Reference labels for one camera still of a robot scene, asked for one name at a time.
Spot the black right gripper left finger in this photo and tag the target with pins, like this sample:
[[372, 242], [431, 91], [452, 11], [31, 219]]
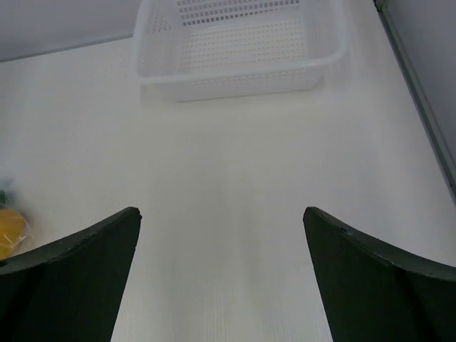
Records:
[[70, 289]]

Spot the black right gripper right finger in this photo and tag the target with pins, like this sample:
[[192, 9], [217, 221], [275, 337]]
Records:
[[374, 291]]

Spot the orange fake fruit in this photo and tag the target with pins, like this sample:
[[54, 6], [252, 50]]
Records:
[[12, 231]]

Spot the white perforated plastic basket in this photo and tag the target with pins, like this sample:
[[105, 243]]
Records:
[[198, 50]]

